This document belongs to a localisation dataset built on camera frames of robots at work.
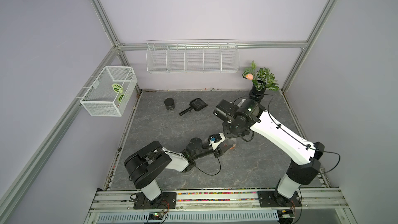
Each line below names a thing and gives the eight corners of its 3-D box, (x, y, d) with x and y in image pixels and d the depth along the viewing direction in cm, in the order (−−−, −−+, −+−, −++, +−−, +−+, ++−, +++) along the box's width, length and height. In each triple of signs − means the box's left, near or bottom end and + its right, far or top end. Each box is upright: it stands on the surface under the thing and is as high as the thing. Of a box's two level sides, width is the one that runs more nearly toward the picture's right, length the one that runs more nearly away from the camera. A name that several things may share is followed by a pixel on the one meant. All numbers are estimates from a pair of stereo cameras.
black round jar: (164, 110, 112) (163, 106, 108) (166, 102, 117) (165, 97, 113) (174, 110, 112) (173, 106, 108) (176, 101, 117) (175, 97, 113)
